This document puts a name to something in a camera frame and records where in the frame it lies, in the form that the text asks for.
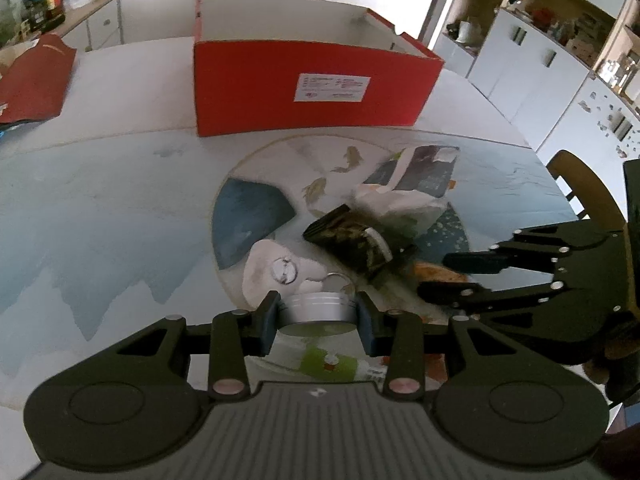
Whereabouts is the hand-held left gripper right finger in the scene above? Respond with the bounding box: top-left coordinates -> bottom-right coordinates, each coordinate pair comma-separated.
356,291 -> 521,402

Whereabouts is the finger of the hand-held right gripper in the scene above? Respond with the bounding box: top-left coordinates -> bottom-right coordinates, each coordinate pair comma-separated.
417,282 -> 566,318
444,224 -> 626,275

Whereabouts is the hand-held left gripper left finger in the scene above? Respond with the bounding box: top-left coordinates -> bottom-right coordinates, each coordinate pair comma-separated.
117,291 -> 281,402

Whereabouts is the round metal tin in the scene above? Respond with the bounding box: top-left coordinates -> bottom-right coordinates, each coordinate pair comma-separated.
277,292 -> 361,337

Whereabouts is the metal key ring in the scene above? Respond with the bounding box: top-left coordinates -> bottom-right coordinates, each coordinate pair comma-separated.
322,272 -> 357,294

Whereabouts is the green white tube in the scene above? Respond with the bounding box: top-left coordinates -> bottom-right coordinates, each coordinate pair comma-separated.
300,346 -> 389,382

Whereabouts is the white plush badge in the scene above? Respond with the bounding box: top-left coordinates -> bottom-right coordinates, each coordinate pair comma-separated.
242,240 -> 342,307

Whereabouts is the red cardboard box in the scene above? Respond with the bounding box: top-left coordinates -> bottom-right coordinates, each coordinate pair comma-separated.
194,0 -> 445,137

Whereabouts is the person's right forearm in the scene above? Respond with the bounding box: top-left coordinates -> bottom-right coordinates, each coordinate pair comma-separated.
595,425 -> 640,480

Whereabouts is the person's right hand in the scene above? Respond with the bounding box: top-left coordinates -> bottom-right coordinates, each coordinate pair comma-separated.
584,342 -> 621,386

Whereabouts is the camouflage pouch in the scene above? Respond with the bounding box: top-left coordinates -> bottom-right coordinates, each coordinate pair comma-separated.
302,204 -> 417,282

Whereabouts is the white green snack bag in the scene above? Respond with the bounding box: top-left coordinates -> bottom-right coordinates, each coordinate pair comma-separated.
352,145 -> 461,241

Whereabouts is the round printed placemat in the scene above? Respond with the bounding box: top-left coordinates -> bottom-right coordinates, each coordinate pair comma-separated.
211,132 -> 469,378

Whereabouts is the white wardrobe cabinet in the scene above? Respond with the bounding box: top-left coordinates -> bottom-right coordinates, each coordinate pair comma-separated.
432,0 -> 640,161

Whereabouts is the cream tote bag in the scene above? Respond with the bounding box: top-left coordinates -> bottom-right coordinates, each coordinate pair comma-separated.
457,20 -> 484,44

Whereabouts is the row of shelf ornaments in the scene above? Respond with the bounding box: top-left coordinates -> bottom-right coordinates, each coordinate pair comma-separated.
505,0 -> 640,92

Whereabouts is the red paper bag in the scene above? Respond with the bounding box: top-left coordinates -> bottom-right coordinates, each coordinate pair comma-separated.
0,34 -> 78,123

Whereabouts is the white sideboard cabinet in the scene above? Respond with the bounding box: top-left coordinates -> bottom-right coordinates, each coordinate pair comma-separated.
50,0 -> 124,53

